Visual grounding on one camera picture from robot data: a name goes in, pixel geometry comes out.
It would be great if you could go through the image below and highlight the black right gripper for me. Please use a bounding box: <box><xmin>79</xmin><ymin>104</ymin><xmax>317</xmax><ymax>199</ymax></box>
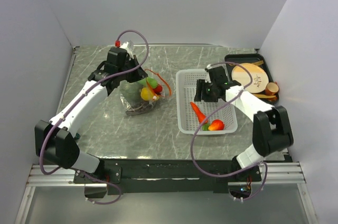
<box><xmin>194</xmin><ymin>79</ymin><xmax>219</xmax><ymax>103</ymax></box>

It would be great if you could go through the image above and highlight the orange carrot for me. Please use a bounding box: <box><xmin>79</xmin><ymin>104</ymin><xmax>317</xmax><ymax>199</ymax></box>
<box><xmin>190</xmin><ymin>102</ymin><xmax>208</xmax><ymax>125</ymax></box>

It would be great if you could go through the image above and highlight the green netted melon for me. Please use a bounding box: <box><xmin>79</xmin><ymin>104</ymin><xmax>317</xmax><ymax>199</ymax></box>
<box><xmin>120</xmin><ymin>81</ymin><xmax>143</xmax><ymax>106</ymax></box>

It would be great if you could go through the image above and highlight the green bitter gourd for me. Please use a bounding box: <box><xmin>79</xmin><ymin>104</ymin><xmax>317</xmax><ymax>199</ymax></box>
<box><xmin>138</xmin><ymin>77</ymin><xmax>158</xmax><ymax>89</ymax></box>

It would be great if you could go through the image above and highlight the red orange mango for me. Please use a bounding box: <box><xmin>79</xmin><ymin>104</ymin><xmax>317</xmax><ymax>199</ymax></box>
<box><xmin>153</xmin><ymin>84</ymin><xmax>163</xmax><ymax>95</ymax></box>

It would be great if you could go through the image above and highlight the clear zip top bag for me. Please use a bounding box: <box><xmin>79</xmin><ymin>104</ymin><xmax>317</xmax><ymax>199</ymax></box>
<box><xmin>120</xmin><ymin>69</ymin><xmax>172</xmax><ymax>116</ymax></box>

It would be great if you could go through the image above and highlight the yellow bell pepper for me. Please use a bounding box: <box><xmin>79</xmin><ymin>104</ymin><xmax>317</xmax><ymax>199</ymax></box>
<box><xmin>140</xmin><ymin>87</ymin><xmax>159</xmax><ymax>101</ymax></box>

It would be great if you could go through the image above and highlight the dark purple grape bunch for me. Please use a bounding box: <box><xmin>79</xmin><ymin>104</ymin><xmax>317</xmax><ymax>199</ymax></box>
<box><xmin>125</xmin><ymin>102</ymin><xmax>155</xmax><ymax>116</ymax></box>

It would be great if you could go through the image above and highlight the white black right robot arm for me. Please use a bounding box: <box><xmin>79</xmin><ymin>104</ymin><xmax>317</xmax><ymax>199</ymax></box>
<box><xmin>194</xmin><ymin>63</ymin><xmax>294</xmax><ymax>181</ymax></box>

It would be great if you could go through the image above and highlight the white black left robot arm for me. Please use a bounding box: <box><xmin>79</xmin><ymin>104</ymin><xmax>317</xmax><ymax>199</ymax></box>
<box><xmin>34</xmin><ymin>42</ymin><xmax>147</xmax><ymax>183</ymax></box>

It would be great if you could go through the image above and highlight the white plastic perforated basket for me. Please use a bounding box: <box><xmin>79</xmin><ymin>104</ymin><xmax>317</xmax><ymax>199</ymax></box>
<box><xmin>175</xmin><ymin>69</ymin><xmax>238</xmax><ymax>136</ymax></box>

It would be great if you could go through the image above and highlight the peach and cream plate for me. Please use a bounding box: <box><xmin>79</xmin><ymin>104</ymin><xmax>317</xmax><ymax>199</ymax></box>
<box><xmin>231</xmin><ymin>63</ymin><xmax>269</xmax><ymax>94</ymax></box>

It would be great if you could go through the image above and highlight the gold knife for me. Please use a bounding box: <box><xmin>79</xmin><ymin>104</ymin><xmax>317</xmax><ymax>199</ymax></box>
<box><xmin>253</xmin><ymin>60</ymin><xmax>264</xmax><ymax>66</ymax></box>

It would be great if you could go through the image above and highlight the black rectangular tray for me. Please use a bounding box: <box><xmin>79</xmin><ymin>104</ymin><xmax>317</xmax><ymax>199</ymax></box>
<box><xmin>223</xmin><ymin>53</ymin><xmax>280</xmax><ymax>106</ymax></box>

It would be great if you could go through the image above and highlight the brown ceramic cup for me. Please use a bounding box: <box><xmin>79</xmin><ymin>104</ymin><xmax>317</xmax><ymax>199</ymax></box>
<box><xmin>265</xmin><ymin>82</ymin><xmax>279</xmax><ymax>96</ymax></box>

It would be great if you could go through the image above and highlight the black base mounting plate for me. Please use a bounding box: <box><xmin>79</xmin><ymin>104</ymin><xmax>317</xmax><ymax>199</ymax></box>
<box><xmin>73</xmin><ymin>159</ymin><xmax>263</xmax><ymax>199</ymax></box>

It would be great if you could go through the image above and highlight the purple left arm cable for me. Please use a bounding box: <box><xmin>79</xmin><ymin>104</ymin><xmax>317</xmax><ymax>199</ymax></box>
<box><xmin>39</xmin><ymin>29</ymin><xmax>149</xmax><ymax>176</ymax></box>

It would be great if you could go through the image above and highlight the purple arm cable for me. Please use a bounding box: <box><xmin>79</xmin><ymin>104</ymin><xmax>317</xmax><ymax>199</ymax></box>
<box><xmin>190</xmin><ymin>61</ymin><xmax>268</xmax><ymax>204</ymax></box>
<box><xmin>39</xmin><ymin>29</ymin><xmax>149</xmax><ymax>176</ymax></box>

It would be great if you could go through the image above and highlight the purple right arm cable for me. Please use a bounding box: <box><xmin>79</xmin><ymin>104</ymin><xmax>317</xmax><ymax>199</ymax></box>
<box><xmin>190</xmin><ymin>61</ymin><xmax>268</xmax><ymax>204</ymax></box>

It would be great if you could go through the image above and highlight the aluminium frame rail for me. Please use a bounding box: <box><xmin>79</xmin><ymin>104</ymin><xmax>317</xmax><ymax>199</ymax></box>
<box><xmin>26</xmin><ymin>163</ymin><xmax>306</xmax><ymax>187</ymax></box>

